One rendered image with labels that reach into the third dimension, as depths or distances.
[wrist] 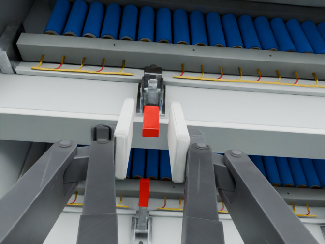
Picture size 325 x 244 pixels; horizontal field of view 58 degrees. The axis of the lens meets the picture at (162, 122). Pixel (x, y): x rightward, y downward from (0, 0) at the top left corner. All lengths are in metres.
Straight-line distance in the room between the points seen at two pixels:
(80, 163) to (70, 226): 0.27
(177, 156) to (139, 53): 0.16
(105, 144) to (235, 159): 0.07
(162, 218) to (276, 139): 0.20
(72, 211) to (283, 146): 0.28
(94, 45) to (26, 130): 0.11
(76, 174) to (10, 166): 0.24
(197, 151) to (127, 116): 0.05
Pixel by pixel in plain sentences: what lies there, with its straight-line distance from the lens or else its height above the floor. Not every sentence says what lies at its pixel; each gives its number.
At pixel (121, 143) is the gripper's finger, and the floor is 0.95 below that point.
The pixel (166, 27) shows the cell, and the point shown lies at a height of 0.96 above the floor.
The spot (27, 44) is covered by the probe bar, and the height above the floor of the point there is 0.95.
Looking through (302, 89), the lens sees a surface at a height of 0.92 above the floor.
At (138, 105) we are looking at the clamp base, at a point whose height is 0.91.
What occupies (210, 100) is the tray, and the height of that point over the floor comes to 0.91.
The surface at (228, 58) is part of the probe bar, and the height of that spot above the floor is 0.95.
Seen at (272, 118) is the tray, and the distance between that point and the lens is 0.31.
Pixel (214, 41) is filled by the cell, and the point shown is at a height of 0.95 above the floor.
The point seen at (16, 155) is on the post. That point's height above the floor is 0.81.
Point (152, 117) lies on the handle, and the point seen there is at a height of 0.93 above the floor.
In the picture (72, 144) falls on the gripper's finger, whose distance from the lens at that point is 0.16.
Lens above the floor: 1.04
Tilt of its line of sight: 31 degrees down
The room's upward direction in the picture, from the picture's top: 6 degrees clockwise
